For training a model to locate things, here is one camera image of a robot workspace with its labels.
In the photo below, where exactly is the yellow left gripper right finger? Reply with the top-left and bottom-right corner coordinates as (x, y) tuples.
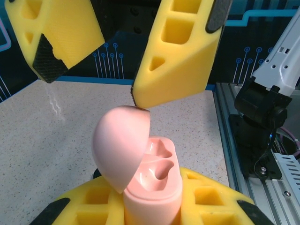
(177, 166), (275, 225)

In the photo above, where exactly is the pink earbud charging case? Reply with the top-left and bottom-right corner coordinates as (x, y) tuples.
(91, 105), (183, 225)

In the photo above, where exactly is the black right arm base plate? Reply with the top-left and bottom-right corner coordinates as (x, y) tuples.
(228, 114), (283, 181)

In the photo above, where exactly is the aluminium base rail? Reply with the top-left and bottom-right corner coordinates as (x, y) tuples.
(215, 82), (300, 225)

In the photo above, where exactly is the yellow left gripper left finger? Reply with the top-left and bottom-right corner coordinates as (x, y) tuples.
(32, 174), (127, 225)

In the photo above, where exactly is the black earbud charging case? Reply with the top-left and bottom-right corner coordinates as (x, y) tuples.
(92, 167), (104, 181)

